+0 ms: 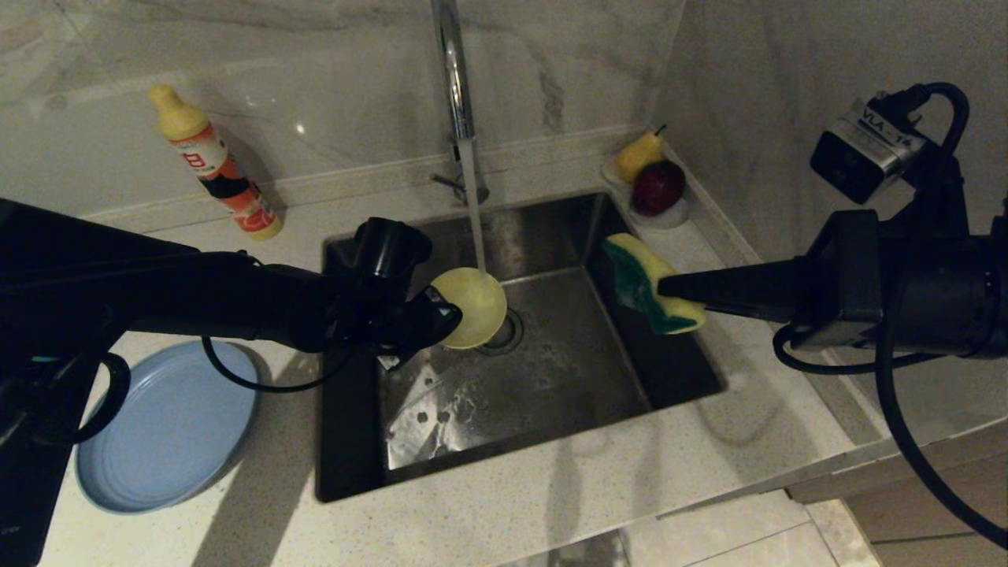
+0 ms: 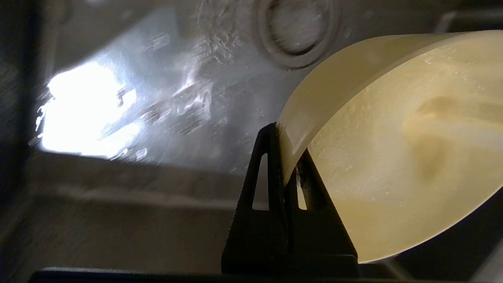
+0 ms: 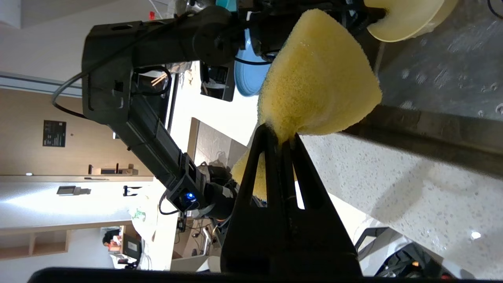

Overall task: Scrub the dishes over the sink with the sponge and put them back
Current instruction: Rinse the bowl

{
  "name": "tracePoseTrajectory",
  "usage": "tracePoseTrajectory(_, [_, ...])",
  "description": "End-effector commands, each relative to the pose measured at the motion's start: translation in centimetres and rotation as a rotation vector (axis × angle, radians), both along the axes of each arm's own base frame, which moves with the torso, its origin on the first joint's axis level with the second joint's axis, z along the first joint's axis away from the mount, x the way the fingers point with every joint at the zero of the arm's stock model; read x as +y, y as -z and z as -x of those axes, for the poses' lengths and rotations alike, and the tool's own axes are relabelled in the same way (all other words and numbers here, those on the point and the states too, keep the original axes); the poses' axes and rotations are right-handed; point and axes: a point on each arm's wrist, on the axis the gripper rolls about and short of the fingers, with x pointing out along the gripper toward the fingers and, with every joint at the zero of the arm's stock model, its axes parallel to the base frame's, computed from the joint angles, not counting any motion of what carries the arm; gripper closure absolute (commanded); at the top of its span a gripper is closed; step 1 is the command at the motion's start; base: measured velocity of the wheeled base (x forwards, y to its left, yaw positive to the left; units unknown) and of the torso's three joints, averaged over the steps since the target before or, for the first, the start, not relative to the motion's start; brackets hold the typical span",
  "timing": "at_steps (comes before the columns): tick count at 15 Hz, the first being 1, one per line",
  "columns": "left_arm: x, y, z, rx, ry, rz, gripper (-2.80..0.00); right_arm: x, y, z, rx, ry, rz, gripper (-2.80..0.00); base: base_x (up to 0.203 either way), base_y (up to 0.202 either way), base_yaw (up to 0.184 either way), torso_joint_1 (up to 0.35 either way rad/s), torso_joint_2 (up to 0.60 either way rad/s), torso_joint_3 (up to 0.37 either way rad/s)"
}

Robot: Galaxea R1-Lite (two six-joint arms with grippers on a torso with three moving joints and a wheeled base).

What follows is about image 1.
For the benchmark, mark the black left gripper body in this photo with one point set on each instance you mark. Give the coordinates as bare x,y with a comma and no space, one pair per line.
386,331

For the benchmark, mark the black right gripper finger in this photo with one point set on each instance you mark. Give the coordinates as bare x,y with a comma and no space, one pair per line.
756,305
740,282

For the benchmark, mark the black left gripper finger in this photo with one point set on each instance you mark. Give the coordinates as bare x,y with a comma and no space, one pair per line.
442,323

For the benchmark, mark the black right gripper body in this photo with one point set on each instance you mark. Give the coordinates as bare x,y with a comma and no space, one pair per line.
850,291

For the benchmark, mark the yellow bowl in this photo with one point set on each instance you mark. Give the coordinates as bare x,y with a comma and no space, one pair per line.
476,307

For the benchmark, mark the yellow sponge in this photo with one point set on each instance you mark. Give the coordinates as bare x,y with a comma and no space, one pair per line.
642,276

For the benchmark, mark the chrome kitchen faucet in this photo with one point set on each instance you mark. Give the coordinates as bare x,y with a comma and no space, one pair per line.
457,94

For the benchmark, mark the blue plate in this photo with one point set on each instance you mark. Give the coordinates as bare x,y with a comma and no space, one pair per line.
165,425

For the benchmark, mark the orange white dish soap bottle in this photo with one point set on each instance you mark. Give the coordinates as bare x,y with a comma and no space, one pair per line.
213,161

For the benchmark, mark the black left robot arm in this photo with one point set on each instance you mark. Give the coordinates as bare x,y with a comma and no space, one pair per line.
118,283

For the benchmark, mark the stainless steel sink basin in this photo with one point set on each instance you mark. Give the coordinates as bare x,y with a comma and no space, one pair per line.
567,386

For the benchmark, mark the round metal drain strainer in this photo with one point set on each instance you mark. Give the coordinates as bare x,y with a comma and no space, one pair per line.
512,335

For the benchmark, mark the small white fruit dish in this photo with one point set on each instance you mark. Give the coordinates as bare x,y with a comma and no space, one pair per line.
669,220

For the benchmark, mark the running water stream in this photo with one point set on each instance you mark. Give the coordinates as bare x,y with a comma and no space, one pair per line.
472,205

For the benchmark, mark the dark red apple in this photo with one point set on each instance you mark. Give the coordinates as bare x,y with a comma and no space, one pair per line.
656,189

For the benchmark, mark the yellow pear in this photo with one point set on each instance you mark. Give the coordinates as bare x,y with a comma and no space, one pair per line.
635,156

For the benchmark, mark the wooden cabinet front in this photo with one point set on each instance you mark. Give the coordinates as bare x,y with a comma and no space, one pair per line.
866,504

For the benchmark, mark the black induction cooktop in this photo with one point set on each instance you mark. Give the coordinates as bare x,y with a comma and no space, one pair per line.
27,512

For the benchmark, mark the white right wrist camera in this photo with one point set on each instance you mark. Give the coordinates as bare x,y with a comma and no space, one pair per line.
862,157

